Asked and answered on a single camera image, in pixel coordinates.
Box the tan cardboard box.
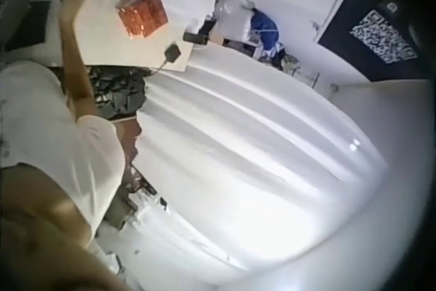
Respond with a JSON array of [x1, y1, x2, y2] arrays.
[[208, 29, 226, 46]]

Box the black cylinder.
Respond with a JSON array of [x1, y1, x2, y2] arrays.
[[183, 31, 208, 46]]

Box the black mat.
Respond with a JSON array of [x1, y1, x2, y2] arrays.
[[4, 0, 52, 52]]

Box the black poster with white pattern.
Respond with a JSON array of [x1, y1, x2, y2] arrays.
[[317, 0, 436, 83]]

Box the black power adapter with cable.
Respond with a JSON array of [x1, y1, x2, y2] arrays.
[[146, 41, 183, 76]]

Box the orange translucent box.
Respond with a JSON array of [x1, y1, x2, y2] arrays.
[[114, 0, 169, 39]]

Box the heap of dark clutter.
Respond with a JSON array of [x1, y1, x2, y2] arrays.
[[87, 64, 148, 121]]

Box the large white cloth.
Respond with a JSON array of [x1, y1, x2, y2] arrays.
[[135, 44, 392, 273]]

